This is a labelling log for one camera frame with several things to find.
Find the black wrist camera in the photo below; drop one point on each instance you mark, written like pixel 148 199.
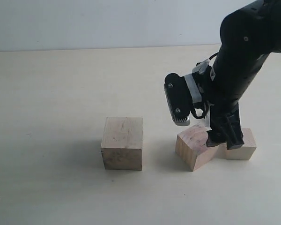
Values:
pixel 179 99

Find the medium-large wooden cube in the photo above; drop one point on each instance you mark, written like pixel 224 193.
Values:
pixel 192 149

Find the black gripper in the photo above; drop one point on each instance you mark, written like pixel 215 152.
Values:
pixel 223 85

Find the medium wooden cube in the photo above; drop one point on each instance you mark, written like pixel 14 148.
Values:
pixel 243 153

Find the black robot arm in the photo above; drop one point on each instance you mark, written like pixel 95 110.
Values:
pixel 248 35

